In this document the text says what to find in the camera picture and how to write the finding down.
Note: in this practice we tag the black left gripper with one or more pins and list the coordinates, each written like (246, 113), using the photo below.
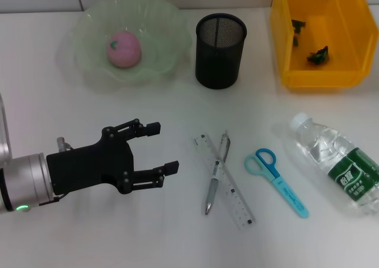
(89, 164)

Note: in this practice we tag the green plastic wrapper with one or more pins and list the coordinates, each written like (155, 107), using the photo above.
(297, 28)
(319, 56)

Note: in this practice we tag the transparent plastic ruler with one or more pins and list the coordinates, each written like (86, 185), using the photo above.
(237, 203)

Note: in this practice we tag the pink peach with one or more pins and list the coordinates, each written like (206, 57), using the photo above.
(124, 50)

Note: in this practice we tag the blue teal scissors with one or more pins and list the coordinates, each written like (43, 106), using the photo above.
(288, 191)

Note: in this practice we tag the clear green-label water bottle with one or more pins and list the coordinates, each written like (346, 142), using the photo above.
(340, 164)

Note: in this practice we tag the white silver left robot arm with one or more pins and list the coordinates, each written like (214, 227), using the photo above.
(26, 182)

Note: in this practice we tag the silver ballpoint pen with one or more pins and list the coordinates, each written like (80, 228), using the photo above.
(211, 188)

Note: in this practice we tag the black mesh pen holder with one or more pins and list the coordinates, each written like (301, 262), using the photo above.
(219, 69)

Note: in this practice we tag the translucent green fruit plate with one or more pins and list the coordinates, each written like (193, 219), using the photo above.
(160, 34)

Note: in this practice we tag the yellow plastic bin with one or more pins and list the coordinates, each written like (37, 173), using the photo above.
(319, 78)

